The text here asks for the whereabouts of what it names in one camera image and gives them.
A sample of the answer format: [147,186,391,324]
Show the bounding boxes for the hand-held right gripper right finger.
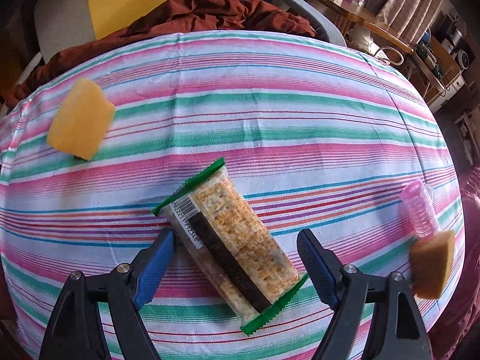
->
[297,229,428,360]

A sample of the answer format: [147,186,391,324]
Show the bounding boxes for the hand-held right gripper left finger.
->
[39,230,177,360]

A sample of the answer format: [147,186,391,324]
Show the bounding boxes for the green edged cracker packet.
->
[152,158,310,336]

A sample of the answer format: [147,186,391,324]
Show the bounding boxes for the yellow sponge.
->
[47,78,116,161]
[409,230,455,300]

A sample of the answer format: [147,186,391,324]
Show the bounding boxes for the pink ribbed hair roller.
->
[399,181,439,239]

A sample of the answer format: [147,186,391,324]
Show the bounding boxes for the striped bed sheet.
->
[0,30,466,360]

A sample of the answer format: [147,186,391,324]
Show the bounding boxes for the open cardboard box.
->
[454,109,480,164]

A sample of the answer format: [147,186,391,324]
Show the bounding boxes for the grey chair armrest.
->
[262,0,346,47]
[17,50,44,83]

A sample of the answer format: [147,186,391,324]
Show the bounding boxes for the low wooden cabinet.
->
[410,37,469,111]

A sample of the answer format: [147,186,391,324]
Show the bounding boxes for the wooden wardrobe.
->
[0,26,27,102]

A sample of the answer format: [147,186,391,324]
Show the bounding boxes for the wooden desk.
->
[290,0,415,55]

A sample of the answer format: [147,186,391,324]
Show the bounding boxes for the dark red blanket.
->
[5,0,316,107]

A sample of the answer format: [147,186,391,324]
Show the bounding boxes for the silver black stereo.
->
[439,13,476,72]

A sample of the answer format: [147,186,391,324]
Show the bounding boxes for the pink patterned curtain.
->
[377,0,443,46]

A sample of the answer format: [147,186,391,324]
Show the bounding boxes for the white cable loop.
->
[369,45,405,67]

